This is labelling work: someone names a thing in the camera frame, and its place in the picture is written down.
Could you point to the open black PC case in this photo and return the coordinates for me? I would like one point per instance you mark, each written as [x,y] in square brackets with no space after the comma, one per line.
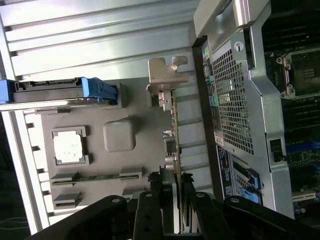
[265,82]

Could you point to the CPU chip with metal lid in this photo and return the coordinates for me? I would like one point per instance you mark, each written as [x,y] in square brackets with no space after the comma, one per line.
[68,146]

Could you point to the green Dell motherboard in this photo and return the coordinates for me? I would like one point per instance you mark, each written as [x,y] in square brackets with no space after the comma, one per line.
[300,120]

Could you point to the grey plastic parts rack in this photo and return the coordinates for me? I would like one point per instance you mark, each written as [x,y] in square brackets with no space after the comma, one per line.
[100,162]

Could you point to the green loose RAM stick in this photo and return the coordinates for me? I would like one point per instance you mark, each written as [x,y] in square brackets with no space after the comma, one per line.
[100,177]

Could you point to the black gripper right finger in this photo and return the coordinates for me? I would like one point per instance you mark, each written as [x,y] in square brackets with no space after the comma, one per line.
[207,220]

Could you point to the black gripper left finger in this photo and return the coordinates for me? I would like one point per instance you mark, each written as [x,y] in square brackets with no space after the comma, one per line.
[147,220]

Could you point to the blue expansion slot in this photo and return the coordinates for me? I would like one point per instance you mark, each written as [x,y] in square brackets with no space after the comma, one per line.
[305,147]

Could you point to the blue disk carrier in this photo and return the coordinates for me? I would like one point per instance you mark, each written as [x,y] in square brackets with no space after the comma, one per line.
[100,91]

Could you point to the CPU socket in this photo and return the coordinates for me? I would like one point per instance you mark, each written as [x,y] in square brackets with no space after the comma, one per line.
[307,75]

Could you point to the silver hard disk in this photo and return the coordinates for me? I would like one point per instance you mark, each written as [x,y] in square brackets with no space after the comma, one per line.
[47,92]

